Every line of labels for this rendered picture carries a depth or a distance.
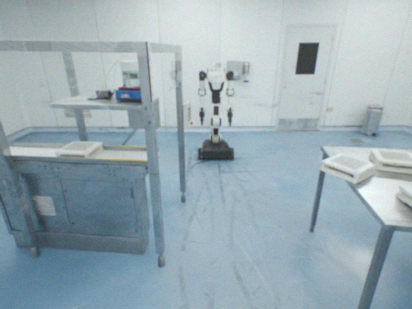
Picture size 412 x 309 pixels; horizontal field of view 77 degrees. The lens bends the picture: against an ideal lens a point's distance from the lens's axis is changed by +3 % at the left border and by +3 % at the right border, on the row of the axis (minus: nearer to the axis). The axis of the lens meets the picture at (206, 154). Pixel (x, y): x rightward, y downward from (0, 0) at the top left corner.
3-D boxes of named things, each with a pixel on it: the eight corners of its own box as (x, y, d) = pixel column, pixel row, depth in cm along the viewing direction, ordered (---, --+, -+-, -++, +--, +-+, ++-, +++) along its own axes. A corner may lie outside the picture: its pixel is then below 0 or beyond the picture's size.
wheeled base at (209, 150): (200, 146, 471) (200, 129, 458) (228, 146, 471) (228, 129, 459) (199, 159, 412) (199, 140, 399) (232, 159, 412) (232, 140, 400)
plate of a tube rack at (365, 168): (376, 167, 170) (377, 163, 169) (358, 176, 157) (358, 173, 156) (339, 155, 188) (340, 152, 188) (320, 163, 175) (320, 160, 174)
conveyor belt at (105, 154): (159, 158, 209) (159, 152, 207) (150, 170, 186) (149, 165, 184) (4, 151, 222) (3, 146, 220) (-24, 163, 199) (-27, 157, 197)
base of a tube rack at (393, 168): (407, 161, 191) (408, 158, 190) (421, 175, 170) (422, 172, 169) (368, 156, 199) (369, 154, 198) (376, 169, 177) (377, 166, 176)
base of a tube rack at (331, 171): (374, 173, 172) (375, 170, 171) (356, 183, 159) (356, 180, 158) (338, 161, 190) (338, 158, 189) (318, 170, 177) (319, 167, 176)
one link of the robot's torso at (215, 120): (210, 126, 414) (210, 98, 413) (221, 126, 415) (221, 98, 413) (210, 125, 399) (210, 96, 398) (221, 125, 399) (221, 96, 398)
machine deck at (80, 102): (159, 102, 197) (158, 96, 195) (142, 112, 162) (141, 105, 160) (82, 100, 203) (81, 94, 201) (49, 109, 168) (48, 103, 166)
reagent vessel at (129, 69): (147, 85, 186) (145, 57, 179) (140, 87, 172) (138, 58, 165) (127, 85, 187) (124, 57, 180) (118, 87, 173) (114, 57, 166)
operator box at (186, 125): (191, 125, 280) (190, 101, 271) (188, 129, 265) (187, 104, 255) (185, 125, 281) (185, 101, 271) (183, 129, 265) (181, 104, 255)
